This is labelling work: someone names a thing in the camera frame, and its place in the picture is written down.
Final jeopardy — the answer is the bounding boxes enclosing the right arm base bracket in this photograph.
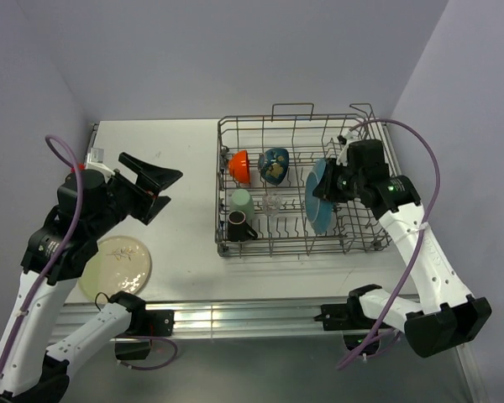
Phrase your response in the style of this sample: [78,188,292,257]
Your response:
[313,303,375,332]

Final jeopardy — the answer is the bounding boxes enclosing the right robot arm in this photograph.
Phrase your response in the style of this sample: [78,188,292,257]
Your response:
[305,139,491,358]

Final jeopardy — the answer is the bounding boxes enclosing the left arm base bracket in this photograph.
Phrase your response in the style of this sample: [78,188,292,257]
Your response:
[142,310,175,337]

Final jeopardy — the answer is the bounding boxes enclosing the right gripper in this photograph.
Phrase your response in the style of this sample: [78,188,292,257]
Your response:
[312,157,365,203]

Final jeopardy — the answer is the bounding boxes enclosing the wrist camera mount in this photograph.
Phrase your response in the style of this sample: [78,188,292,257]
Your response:
[337,129,361,147]
[78,147,113,178]

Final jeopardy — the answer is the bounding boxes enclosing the teal scalloped plate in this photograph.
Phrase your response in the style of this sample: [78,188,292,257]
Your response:
[304,159,333,235]

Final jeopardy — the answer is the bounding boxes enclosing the green plastic cup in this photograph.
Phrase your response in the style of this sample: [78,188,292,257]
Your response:
[229,188,255,220]

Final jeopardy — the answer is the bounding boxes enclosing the dark brown mug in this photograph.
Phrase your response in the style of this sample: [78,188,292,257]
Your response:
[228,211,258,242]

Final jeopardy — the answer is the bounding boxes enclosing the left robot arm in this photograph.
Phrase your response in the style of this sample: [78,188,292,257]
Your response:
[0,153,183,402]

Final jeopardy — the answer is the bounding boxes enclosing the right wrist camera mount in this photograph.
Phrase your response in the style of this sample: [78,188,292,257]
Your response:
[337,129,361,147]

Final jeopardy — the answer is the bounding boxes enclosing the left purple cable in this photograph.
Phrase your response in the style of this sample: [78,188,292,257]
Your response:
[0,134,85,395]

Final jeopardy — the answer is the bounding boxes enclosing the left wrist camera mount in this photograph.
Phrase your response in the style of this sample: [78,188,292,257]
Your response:
[78,147,113,178]

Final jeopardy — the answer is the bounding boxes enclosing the cream plate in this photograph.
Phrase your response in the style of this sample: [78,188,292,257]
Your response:
[78,236,152,301]

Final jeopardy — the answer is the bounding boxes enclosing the clear plastic glass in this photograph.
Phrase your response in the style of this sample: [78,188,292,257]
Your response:
[262,191,283,217]

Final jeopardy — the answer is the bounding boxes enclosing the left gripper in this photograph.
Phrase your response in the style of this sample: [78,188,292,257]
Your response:
[88,152,181,238]

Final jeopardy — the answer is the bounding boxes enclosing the aluminium extrusion rail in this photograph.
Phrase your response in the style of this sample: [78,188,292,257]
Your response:
[23,293,465,343]

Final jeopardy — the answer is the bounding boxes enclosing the orange plastic bowl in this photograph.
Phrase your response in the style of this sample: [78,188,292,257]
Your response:
[228,149,250,185]

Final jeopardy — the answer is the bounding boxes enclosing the blue floral ceramic bowl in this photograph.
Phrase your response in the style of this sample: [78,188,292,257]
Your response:
[258,148,290,186]

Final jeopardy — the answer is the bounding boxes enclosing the grey wire dish rack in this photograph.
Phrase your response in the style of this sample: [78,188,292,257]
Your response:
[214,102,391,257]

